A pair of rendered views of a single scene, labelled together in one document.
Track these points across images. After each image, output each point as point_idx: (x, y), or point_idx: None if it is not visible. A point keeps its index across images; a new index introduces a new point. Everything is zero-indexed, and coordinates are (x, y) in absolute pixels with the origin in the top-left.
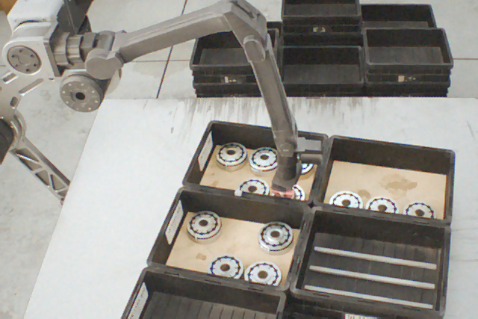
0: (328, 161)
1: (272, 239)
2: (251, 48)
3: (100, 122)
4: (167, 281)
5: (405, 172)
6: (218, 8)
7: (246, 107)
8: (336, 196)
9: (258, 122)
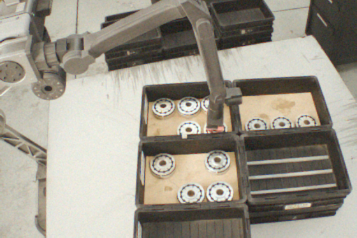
0: None
1: (217, 164)
2: (203, 28)
3: (54, 101)
4: (154, 215)
5: (284, 96)
6: (173, 0)
7: (155, 70)
8: (248, 122)
9: (166, 78)
